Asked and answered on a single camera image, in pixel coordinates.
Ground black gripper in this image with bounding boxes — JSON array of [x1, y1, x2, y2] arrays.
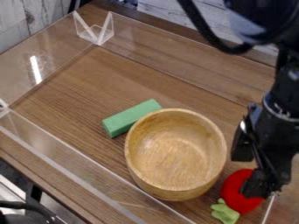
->
[[230, 93, 299, 199]]

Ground red plush strawberry toy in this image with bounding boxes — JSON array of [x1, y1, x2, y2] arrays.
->
[[210, 169, 265, 224]]

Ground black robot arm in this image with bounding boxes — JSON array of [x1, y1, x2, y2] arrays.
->
[[225, 0, 299, 198]]

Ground wooden bowl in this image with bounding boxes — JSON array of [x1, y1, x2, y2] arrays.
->
[[125, 108, 229, 201]]

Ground green foam block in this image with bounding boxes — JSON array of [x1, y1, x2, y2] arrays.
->
[[102, 99, 162, 138]]

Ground clear acrylic enclosure wall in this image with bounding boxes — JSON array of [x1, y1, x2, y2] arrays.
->
[[0, 1, 275, 224]]

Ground black cable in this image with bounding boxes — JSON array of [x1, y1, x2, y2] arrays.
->
[[177, 0, 258, 55]]

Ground black table frame bracket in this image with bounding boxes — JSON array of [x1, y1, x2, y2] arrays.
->
[[24, 184, 69, 224]]

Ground clear acrylic corner bracket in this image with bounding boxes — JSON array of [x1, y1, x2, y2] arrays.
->
[[73, 11, 115, 46]]

